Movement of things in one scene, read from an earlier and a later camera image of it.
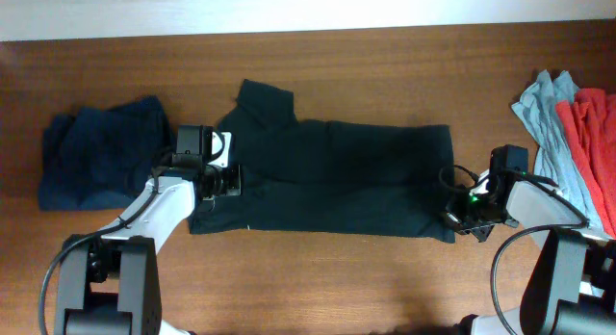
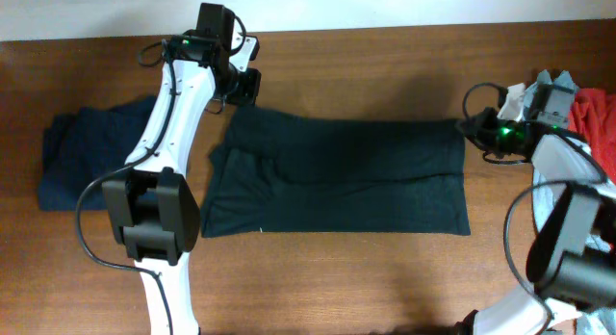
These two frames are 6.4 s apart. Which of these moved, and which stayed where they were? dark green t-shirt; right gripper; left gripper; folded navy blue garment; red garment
Moved: left gripper; right gripper
Stayed: dark green t-shirt; red garment; folded navy blue garment
